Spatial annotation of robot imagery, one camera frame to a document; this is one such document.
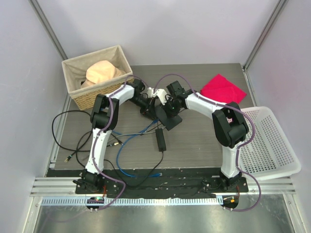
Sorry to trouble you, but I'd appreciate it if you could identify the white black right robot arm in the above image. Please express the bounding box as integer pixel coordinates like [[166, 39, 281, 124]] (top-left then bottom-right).
[[156, 81, 249, 192]]

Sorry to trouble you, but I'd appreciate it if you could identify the white slotted cable duct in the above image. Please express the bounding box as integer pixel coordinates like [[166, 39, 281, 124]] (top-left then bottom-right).
[[41, 196, 223, 207]]

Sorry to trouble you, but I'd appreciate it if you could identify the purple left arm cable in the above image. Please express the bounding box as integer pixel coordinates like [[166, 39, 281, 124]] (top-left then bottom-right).
[[88, 75, 150, 212]]

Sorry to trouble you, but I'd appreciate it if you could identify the black ethernet cable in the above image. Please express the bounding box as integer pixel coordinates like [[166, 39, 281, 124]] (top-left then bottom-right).
[[51, 110, 92, 163]]

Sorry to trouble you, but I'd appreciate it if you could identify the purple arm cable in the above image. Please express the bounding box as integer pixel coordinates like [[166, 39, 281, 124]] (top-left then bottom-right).
[[88, 75, 150, 212], [154, 73, 262, 212]]

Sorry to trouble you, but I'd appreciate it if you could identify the long blue ethernet cable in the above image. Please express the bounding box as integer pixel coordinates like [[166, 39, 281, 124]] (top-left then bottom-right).
[[116, 118, 163, 177]]

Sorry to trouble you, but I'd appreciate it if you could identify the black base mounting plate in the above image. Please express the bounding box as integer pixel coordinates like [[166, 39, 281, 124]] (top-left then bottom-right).
[[73, 168, 249, 199]]

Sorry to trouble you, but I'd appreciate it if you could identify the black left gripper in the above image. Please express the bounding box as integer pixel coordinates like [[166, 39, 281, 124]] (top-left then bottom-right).
[[129, 96, 158, 122]]

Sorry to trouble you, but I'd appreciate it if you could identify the wicker basket with liner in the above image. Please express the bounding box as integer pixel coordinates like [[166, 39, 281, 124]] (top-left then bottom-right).
[[62, 45, 134, 110]]

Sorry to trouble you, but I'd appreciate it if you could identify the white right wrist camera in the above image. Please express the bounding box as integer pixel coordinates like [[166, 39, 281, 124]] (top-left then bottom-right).
[[152, 89, 167, 105]]

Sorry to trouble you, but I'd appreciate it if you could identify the grey ethernet cable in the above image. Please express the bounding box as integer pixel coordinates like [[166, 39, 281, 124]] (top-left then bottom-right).
[[110, 126, 163, 138]]

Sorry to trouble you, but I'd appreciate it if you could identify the black network switch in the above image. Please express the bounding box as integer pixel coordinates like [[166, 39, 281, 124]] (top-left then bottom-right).
[[155, 106, 182, 131]]

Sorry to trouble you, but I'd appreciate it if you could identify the peach cloth hat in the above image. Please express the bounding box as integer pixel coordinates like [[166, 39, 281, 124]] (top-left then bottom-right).
[[81, 60, 125, 89]]

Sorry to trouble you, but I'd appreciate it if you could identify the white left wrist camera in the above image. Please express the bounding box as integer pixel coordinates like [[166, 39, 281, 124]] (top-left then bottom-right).
[[147, 87, 156, 98]]

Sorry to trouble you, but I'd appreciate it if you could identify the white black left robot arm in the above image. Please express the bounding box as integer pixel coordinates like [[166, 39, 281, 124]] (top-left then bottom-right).
[[81, 79, 146, 194]]

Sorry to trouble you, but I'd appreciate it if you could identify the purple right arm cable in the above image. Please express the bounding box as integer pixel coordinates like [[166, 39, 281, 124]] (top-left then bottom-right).
[[154, 73, 262, 212]]

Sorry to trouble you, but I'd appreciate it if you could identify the black power adapter cord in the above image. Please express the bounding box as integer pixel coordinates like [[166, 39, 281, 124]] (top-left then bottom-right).
[[75, 106, 192, 188]]

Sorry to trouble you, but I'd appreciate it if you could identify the red folded cloth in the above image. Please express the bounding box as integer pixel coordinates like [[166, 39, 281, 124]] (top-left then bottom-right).
[[200, 74, 247, 103]]

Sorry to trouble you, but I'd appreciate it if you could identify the white perforated plastic basket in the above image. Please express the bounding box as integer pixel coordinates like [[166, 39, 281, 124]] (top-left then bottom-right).
[[239, 107, 301, 181]]

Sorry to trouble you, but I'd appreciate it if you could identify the black power adapter brick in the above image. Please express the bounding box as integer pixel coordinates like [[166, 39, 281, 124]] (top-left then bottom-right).
[[155, 129, 166, 152]]

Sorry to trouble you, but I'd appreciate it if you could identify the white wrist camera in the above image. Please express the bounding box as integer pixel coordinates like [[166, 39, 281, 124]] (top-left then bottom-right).
[[152, 89, 167, 105], [147, 87, 156, 98]]

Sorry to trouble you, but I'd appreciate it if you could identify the short blue ethernet cable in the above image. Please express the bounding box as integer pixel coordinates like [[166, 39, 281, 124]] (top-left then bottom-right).
[[105, 118, 161, 148]]

